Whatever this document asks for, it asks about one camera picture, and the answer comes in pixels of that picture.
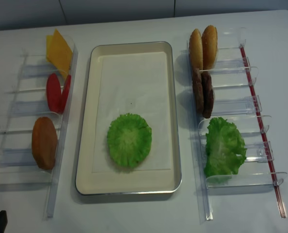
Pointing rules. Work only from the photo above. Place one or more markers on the green lettuce leaf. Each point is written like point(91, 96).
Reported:
point(129, 140)
point(225, 148)

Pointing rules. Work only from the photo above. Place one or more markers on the left brown meat patty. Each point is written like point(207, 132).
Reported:
point(198, 90)

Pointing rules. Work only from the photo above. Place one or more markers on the brown meat patty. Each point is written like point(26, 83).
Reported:
point(208, 94)
point(198, 90)

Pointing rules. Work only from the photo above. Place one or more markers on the right brown meat patty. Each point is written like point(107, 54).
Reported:
point(208, 94)

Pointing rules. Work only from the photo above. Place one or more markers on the right red tomato slice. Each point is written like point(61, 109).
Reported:
point(64, 95)

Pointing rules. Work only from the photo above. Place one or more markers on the red tomato slice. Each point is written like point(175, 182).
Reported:
point(53, 92)
point(64, 95)

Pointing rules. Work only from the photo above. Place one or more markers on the left red tomato slice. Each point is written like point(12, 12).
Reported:
point(53, 92)

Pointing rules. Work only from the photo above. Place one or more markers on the orange cheese slice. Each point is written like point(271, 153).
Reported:
point(60, 54)

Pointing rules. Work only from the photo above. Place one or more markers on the yellow cheese slice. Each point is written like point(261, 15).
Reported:
point(48, 44)

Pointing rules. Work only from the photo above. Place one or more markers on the white paper tray liner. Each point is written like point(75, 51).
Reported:
point(138, 84)

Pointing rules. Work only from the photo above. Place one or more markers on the left golden bun half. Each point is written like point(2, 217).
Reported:
point(196, 50)

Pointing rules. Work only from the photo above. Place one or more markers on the golden bun half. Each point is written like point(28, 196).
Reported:
point(196, 50)
point(210, 45)

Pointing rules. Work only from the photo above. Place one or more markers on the cream metal serving tray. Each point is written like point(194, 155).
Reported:
point(122, 181)

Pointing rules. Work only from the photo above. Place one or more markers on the right clear acrylic rack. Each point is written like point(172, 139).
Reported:
point(235, 100)

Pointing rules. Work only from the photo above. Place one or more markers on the clear acrylic rack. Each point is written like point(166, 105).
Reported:
point(235, 100)
point(28, 102)

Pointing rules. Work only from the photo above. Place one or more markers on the brown bun top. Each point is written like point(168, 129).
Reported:
point(44, 143)

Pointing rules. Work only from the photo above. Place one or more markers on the right golden bun half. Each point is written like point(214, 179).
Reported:
point(210, 45)

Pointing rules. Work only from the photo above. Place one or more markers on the left clear acrylic rack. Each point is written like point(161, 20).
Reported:
point(28, 102)

